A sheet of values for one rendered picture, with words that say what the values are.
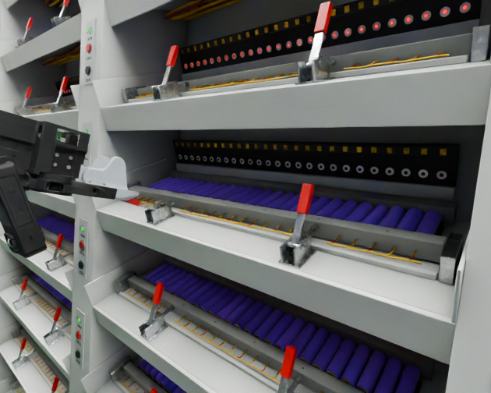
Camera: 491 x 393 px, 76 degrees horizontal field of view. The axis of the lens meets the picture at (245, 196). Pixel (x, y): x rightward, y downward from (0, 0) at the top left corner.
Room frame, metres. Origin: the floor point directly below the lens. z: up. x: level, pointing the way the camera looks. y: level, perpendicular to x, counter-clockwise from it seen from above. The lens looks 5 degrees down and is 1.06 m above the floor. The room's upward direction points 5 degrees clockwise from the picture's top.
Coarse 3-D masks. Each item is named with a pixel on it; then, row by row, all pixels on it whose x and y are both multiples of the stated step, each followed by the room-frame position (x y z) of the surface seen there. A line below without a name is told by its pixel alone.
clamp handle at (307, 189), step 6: (306, 186) 0.37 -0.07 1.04; (312, 186) 0.36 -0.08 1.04; (306, 192) 0.36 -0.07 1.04; (312, 192) 0.36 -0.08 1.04; (300, 198) 0.36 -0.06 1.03; (306, 198) 0.36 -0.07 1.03; (300, 204) 0.36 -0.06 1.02; (306, 204) 0.36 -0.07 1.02; (300, 210) 0.36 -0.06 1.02; (306, 210) 0.36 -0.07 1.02; (300, 216) 0.36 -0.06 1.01; (300, 222) 0.36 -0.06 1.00; (294, 228) 0.36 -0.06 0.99; (300, 228) 0.35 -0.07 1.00; (294, 234) 0.36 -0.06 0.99; (300, 234) 0.35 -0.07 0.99; (294, 240) 0.35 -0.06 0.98; (300, 240) 0.36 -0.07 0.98
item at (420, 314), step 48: (384, 192) 0.44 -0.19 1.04; (432, 192) 0.41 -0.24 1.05; (144, 240) 0.53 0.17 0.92; (192, 240) 0.44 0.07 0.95; (240, 240) 0.42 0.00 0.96; (288, 288) 0.35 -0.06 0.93; (336, 288) 0.30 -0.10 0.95; (384, 288) 0.29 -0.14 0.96; (432, 288) 0.28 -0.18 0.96; (384, 336) 0.29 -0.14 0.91; (432, 336) 0.26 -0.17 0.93
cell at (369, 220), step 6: (378, 204) 0.42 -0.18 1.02; (384, 204) 0.42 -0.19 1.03; (372, 210) 0.41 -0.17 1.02; (378, 210) 0.41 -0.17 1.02; (384, 210) 0.41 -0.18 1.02; (366, 216) 0.40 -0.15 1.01; (372, 216) 0.39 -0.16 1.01; (378, 216) 0.40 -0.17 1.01; (384, 216) 0.41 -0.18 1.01; (366, 222) 0.38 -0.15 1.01; (372, 222) 0.38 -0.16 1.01; (378, 222) 0.39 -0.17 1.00
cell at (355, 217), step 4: (360, 204) 0.43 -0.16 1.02; (364, 204) 0.43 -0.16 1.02; (368, 204) 0.43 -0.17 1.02; (356, 208) 0.42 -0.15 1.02; (360, 208) 0.42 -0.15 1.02; (364, 208) 0.42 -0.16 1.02; (368, 208) 0.42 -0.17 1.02; (372, 208) 0.43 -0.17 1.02; (352, 212) 0.41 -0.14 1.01; (356, 212) 0.41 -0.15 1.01; (360, 212) 0.41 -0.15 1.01; (364, 212) 0.41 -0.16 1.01; (368, 212) 0.42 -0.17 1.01; (348, 216) 0.40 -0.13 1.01; (352, 216) 0.40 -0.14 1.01; (356, 216) 0.40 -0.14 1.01; (360, 216) 0.40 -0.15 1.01; (364, 216) 0.41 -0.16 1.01; (348, 220) 0.39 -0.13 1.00; (352, 220) 0.39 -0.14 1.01; (356, 220) 0.39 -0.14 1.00; (360, 220) 0.40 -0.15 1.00
